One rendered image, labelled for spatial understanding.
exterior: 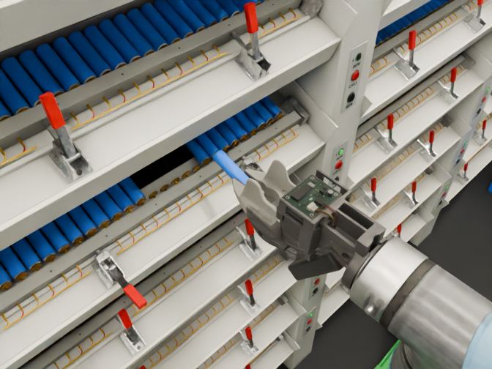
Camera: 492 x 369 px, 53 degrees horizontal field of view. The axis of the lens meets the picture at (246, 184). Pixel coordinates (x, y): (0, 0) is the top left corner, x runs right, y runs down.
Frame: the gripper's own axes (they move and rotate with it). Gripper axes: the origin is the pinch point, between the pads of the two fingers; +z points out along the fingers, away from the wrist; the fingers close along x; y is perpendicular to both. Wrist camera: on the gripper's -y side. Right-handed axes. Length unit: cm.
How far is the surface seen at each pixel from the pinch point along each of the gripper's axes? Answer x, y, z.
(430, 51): -61, -8, 5
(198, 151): -2.0, -3.6, 12.2
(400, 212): -72, -69, 1
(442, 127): -90, -47, 5
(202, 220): 4.3, -8.5, 4.6
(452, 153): -93, -56, 0
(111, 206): 14.1, -3.6, 12.3
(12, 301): 31.0, -4.5, 8.9
